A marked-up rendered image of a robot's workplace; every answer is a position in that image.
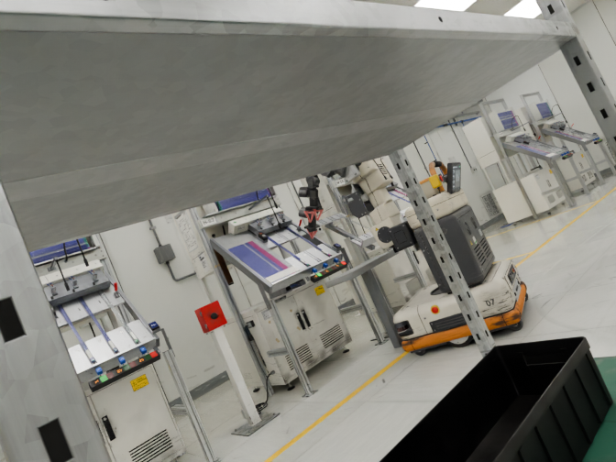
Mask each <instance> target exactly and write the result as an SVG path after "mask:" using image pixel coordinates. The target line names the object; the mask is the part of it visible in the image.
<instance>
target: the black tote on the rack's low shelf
mask: <svg viewBox="0 0 616 462"><path fill-rule="evenodd" d="M589 349H590V345H589V342H588V340H587V338H586V337H584V336H576V337H568V338H559V339H551V340H543V341H535V342H527V343H519V344H510V345H502V346H495V347H494V348H492V349H491V351H490V352H489V353H488V354H487V355H486V356H485V357H484V358H483V359H481V360H480V362H479V363H478V364H477V365H476V366H475V367H474V368H473V369H472V370H470V371H469V373H468V374H467V375H466V376H465V377H464V378H463V379H462V380H461V381H459V382H458V384H457V385H456V386H455V387H454V388H453V389H452V390H451V391H450V392H448V393H447V395H446V396H445V397H444V398H443V399H442V400H441V401H440V402H439V403H437V404H436V406H435V407H434V408H433V409H432V410H431V411H430V412H429V413H428V414H426V415H425V417H424V418H423V419H422V420H421V421H420V422H419V423H418V424H417V425H415V426H414V428H413V429H412V430H411V431H410V432H409V433H408V434H407V435H406V436H404V437H403V439H402V440H401V441H400V442H399V443H398V444H397V445H396V446H395V447H393V448H392V450H391V451H390V452H389V453H388V454H387V455H386V456H385V457H384V458H382V459H381V461H380V462H582V460H583V458H584V456H585V455H586V454H587V452H588V450H589V447H590V445H591V444H592V442H593V439H594V437H595V435H596V433H597V432H598V430H599V428H600V426H601V424H602V423H603V420H604V418H605V416H606V414H607V412H608V410H609V408H610V407H611V405H612V403H613V400H612V398H611V395H610V393H609V391H608V389H607V386H606V384H605V382H604V380H603V378H602V376H601V374H600V371H599V369H598V366H597V364H596V362H595V360H594V358H593V356H592V354H591V352H590V350H589Z"/></svg>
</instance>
